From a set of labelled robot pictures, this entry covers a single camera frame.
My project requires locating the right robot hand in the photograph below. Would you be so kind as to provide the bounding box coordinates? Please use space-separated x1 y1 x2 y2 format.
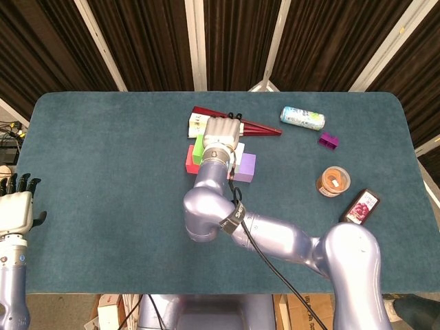
201 111 245 149

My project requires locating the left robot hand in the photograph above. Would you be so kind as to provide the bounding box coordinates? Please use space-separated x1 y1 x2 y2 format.
0 173 47 239

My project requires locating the green cube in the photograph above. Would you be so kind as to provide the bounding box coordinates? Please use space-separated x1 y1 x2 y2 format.
192 134 207 163

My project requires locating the purple cube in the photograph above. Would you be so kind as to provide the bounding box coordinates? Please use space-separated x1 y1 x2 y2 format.
235 153 257 183

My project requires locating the red cube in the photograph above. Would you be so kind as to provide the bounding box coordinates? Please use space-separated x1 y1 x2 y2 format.
185 144 202 174

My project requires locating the red folding paper fan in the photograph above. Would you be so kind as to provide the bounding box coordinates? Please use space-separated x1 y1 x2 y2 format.
187 105 283 140

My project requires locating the printed drink can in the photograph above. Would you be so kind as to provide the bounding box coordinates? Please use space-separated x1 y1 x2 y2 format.
280 106 327 132

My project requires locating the small purple plastic brick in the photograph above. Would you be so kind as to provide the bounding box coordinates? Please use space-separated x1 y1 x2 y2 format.
318 131 340 152

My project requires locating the dark brown curtain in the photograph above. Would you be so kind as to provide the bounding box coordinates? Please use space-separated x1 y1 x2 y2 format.
0 0 440 179

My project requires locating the teal felt table cover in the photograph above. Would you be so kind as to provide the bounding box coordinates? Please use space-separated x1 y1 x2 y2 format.
5 91 433 296

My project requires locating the clear tub of rubber bands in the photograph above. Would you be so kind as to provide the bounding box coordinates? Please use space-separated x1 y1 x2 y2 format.
315 166 352 198

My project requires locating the white cardboard box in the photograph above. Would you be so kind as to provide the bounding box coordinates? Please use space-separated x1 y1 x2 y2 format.
84 294 142 330

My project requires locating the brown bottle with grape label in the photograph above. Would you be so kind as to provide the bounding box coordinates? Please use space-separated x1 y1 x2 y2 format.
338 188 382 226

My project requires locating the grey robot torso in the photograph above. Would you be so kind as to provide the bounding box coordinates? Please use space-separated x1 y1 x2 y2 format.
137 294 278 330

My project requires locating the wooden plank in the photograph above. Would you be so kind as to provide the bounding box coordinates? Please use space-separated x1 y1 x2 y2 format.
277 294 292 330

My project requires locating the brown cardboard box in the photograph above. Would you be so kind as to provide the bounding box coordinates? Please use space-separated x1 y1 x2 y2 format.
287 294 336 330

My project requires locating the dark teal trouser leg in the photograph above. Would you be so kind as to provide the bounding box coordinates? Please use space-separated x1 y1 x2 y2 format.
393 294 440 325

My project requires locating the black cable bundle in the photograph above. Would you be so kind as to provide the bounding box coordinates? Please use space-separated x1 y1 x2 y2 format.
0 120 25 164

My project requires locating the white partition frame post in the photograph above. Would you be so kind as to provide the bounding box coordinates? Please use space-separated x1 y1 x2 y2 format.
247 0 293 93
349 0 422 93
184 0 208 92
414 137 440 159
74 0 128 92
0 98 30 128

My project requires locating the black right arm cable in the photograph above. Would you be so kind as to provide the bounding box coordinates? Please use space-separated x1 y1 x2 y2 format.
225 161 328 330

